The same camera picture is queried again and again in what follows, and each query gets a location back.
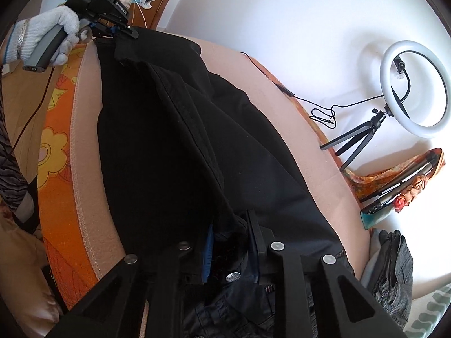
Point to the grey folded metal chair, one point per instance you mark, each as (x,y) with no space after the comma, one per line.
(405,183)

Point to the tan satin cloth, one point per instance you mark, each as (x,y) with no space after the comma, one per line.
(24,288)

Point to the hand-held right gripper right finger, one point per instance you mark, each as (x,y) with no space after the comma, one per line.
(260,250)

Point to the blue clip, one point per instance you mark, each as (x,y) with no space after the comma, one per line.
(144,1)

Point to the black pants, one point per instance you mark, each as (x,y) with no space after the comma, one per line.
(158,148)

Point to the white green leaf pillow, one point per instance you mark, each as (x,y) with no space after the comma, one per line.
(433,310)

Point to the orange floral bed sheet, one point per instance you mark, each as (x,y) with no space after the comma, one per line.
(53,130)

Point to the orange floral cloth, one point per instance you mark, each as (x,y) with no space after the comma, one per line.
(373,183)

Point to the person's left hand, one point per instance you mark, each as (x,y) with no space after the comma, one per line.
(38,28)

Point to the beige blanket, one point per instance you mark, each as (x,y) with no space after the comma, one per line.
(246,105)

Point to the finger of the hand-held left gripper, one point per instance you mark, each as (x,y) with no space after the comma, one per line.
(127,32)
(104,30)

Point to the person's striped clothing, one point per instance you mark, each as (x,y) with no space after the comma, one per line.
(12,169)

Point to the grey checked garment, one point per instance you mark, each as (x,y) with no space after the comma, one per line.
(394,274)

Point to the black tripod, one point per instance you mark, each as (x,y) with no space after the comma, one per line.
(356,135)

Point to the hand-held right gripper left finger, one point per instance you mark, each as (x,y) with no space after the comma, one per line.
(208,253)

